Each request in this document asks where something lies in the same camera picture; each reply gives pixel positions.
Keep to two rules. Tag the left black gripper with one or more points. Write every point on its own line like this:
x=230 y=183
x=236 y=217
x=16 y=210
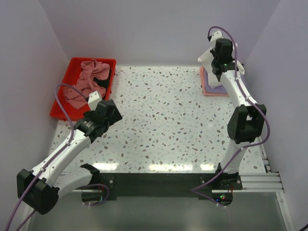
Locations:
x=115 y=117

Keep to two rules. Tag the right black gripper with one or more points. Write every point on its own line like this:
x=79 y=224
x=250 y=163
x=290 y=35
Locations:
x=231 y=59

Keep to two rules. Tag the white t-shirt red print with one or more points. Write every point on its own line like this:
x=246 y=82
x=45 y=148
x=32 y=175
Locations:
x=206 y=58

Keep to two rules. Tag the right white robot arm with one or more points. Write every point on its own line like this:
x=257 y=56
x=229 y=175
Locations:
x=246 y=122

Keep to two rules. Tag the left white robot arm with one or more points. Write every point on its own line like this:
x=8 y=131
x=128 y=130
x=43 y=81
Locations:
x=37 y=187

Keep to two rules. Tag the folded purple t-shirt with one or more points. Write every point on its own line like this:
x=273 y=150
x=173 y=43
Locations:
x=229 y=84

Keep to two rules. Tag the red plastic bin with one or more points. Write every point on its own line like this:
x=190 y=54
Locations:
x=70 y=78

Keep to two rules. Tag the black garment in bin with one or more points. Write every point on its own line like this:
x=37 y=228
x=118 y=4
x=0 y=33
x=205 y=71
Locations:
x=104 y=83

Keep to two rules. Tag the pink crumpled t-shirt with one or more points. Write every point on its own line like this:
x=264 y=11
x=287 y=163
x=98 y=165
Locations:
x=85 y=83

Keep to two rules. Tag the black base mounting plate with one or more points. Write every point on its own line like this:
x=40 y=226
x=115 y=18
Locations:
x=110 y=186

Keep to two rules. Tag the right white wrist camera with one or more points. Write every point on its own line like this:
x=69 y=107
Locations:
x=213 y=37

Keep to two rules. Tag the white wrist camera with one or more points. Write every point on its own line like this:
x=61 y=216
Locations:
x=93 y=100
x=213 y=37

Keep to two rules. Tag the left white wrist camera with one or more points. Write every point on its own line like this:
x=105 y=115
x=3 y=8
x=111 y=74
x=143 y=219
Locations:
x=93 y=100

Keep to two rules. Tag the aluminium extrusion rail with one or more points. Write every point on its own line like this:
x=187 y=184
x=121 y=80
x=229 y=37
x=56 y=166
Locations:
x=80 y=172

